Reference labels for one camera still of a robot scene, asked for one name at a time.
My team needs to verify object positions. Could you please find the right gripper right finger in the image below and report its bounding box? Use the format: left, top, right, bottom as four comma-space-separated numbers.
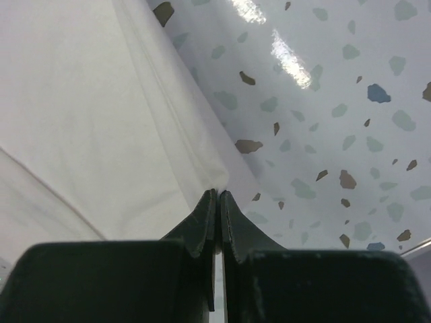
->
219, 191, 430, 322

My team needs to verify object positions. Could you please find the aluminium frame rail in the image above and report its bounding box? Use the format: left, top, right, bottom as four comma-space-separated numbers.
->
400, 238, 431, 256

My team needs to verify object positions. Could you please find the white t-shirt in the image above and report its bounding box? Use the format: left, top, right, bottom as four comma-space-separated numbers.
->
0, 0, 262, 262

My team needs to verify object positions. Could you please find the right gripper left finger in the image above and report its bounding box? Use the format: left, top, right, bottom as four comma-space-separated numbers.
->
1, 190, 218, 322

